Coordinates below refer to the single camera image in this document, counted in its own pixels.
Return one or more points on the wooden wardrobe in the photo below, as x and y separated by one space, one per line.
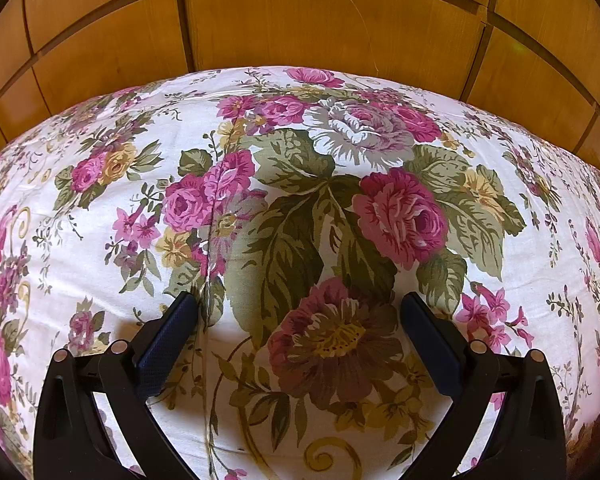
280 15

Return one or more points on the floral bedspread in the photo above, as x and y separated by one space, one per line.
300 210

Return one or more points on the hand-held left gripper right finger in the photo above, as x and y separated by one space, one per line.
430 345

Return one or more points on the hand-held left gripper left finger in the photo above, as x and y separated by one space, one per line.
167 342

